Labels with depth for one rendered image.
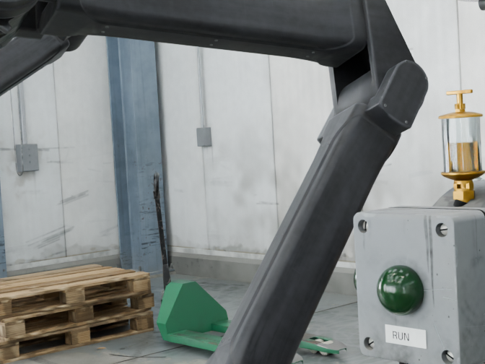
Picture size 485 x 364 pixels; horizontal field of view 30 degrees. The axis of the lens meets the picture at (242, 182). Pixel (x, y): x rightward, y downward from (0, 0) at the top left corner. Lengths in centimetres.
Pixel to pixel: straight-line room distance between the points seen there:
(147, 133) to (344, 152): 834
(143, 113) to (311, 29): 830
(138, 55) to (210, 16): 835
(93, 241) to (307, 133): 270
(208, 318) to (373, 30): 553
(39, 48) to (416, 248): 93
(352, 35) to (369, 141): 10
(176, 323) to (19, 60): 491
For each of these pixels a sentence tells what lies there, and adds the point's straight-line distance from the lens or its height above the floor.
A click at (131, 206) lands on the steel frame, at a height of 70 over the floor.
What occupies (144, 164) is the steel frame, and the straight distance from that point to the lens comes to 912.
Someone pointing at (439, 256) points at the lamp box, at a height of 131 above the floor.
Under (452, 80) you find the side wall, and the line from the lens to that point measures 688.
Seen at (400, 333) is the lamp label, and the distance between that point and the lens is 56.
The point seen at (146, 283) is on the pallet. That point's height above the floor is 36.
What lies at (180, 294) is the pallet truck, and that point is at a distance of 624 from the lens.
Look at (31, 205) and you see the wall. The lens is 896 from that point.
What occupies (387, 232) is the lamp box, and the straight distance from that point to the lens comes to 55.
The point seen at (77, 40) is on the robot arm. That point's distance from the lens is 143.
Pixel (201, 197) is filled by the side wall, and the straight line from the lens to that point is 894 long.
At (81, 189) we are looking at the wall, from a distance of 925.
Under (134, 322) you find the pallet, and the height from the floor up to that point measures 8.
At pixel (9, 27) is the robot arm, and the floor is 148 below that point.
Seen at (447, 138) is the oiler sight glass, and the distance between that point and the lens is 61.
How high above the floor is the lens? 138
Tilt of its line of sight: 3 degrees down
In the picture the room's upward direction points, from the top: 3 degrees counter-clockwise
